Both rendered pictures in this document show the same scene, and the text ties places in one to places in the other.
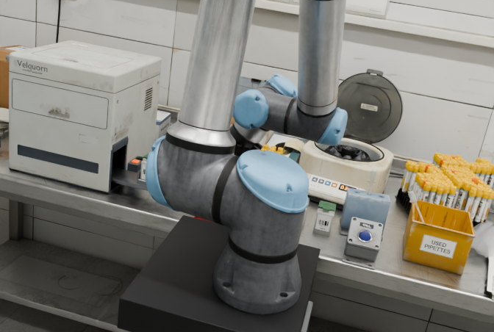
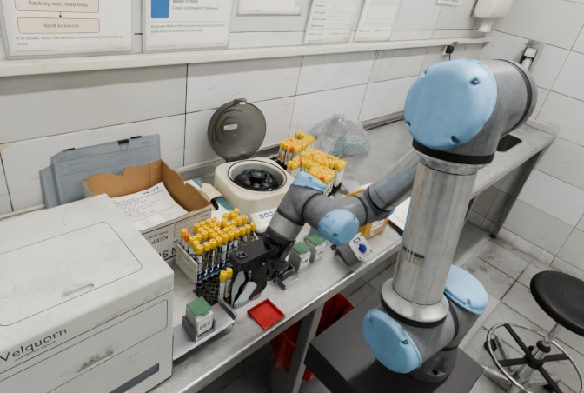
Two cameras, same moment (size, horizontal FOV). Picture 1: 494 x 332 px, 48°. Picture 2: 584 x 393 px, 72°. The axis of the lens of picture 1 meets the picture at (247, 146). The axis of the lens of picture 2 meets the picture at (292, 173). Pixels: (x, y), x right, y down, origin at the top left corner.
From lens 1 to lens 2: 1.08 m
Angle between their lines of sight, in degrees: 56
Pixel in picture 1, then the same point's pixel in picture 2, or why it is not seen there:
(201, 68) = (448, 257)
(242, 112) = (344, 236)
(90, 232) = not seen: outside the picture
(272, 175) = (479, 293)
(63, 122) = (104, 363)
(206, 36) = (456, 229)
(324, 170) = (265, 205)
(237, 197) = (466, 323)
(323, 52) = not seen: hidden behind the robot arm
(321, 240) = (325, 265)
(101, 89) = (156, 296)
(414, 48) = (249, 68)
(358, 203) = not seen: hidden behind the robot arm
